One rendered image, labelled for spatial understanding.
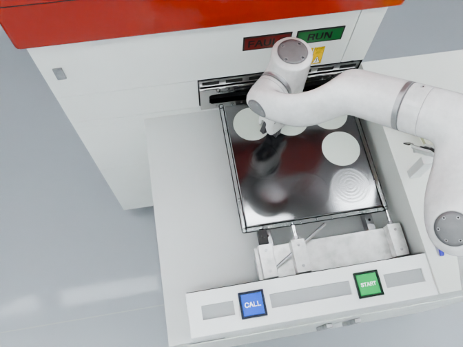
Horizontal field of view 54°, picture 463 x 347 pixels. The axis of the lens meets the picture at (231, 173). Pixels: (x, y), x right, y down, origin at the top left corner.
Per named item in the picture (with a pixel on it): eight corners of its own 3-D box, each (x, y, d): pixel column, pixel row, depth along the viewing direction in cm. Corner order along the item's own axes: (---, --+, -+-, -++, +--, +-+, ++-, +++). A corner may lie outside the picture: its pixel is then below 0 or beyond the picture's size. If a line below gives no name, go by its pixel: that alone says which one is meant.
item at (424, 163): (399, 158, 111) (422, 132, 99) (415, 155, 112) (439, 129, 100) (407, 180, 109) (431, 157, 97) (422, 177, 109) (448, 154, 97)
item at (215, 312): (188, 301, 110) (184, 293, 98) (402, 265, 116) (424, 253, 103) (193, 342, 107) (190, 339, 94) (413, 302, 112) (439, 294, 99)
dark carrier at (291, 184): (224, 107, 124) (224, 106, 123) (344, 91, 127) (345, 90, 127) (247, 226, 111) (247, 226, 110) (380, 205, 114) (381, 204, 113)
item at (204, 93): (200, 104, 129) (198, 86, 121) (346, 85, 133) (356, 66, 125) (200, 110, 129) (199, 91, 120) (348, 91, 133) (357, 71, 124)
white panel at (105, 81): (73, 120, 129) (16, 23, 93) (346, 85, 137) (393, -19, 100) (74, 129, 128) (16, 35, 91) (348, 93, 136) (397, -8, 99)
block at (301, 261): (289, 242, 111) (290, 239, 108) (302, 240, 111) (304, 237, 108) (295, 275, 108) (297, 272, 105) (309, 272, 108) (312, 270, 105)
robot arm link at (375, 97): (377, 168, 80) (247, 119, 98) (419, 107, 86) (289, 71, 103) (375, 135, 74) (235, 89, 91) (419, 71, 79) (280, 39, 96)
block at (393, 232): (382, 227, 113) (386, 224, 110) (395, 225, 113) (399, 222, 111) (392, 259, 110) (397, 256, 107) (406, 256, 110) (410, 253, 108)
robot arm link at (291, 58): (286, 113, 99) (309, 86, 102) (295, 78, 87) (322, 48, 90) (255, 93, 101) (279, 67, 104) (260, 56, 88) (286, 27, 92)
